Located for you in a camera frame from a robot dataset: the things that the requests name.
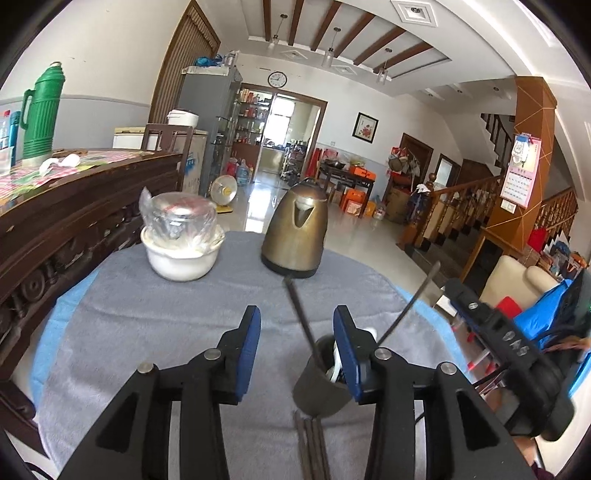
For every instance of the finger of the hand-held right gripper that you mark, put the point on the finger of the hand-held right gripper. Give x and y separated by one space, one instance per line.
466 300

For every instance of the red item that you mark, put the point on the red item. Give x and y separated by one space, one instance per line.
508 307

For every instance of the dark wooden side table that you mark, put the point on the dark wooden side table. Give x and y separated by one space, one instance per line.
346 174

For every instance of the person's right forearm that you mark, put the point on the person's right forearm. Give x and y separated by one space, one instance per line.
526 454

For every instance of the pink wall calendar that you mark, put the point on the pink wall calendar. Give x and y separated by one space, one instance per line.
521 175

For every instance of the dark carved wooden sideboard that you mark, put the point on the dark carved wooden sideboard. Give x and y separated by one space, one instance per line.
69 230

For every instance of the round electric heater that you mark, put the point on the round electric heater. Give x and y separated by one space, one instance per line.
224 188

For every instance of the white chest freezer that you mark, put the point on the white chest freezer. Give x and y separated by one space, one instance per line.
127 137

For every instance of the white spoon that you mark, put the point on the white spoon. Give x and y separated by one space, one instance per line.
336 369

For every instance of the colourful tablecloth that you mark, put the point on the colourful tablecloth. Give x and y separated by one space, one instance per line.
27 177

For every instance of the brass electric kettle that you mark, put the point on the brass electric kettle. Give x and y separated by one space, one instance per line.
295 240

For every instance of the white bowl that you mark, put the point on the white bowl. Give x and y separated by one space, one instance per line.
180 265

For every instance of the round wall clock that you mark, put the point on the round wall clock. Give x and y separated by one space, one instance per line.
277 79

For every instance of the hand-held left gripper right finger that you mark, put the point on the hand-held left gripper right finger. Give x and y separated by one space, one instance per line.
347 357

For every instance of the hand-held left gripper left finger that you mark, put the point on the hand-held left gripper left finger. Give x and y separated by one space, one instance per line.
248 355

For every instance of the grey refrigerator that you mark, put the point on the grey refrigerator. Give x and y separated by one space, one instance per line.
203 97

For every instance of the wooden chair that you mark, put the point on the wooden chair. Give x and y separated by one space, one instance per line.
161 136

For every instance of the glass shelf cabinet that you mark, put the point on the glass shelf cabinet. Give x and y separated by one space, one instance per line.
249 120

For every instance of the wooden stair railing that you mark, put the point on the wooden stair railing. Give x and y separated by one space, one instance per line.
452 207

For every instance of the white rice cooker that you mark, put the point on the white rice cooker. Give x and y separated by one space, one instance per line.
182 118

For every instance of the blue water jug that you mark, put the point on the blue water jug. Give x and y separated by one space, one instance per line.
243 174

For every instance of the clear water container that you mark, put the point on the clear water container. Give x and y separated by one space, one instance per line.
382 210

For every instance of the dark utensil holder cup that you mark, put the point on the dark utensil holder cup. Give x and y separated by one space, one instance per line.
314 392

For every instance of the blue bottle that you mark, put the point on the blue bottle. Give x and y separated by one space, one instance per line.
14 138

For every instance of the blue cloth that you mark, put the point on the blue cloth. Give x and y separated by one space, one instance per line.
545 309

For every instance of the orange wooden pillar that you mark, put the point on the orange wooden pillar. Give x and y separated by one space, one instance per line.
531 110

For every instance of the blue round table cover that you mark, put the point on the blue round table cover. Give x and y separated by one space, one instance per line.
51 332

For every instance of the framed flower picture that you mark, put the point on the framed flower picture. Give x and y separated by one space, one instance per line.
365 126

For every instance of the green thermos flask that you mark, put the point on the green thermos flask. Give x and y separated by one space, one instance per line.
39 115

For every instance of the white crumpled tissue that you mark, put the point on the white crumpled tissue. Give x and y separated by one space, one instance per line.
60 164

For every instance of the glass pendant lamp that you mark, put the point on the glass pendant lamp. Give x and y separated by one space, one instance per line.
275 44
381 76
329 57

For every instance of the blue plastic bag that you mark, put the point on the blue plastic bag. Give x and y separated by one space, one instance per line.
207 61

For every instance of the large orange box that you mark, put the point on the large orange box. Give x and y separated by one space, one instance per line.
353 201

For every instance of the grey towel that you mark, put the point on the grey towel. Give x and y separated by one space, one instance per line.
161 323

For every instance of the clear plastic bottle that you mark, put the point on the clear plastic bottle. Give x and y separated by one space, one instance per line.
4 143

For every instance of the dark wooden chopstick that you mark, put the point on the dark wooden chopstick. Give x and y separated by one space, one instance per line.
300 447
298 309
319 447
411 302
310 447

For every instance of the flat orange box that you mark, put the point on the flat orange box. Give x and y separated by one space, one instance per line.
362 171

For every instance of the beige chair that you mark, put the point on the beige chair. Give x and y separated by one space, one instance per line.
508 281

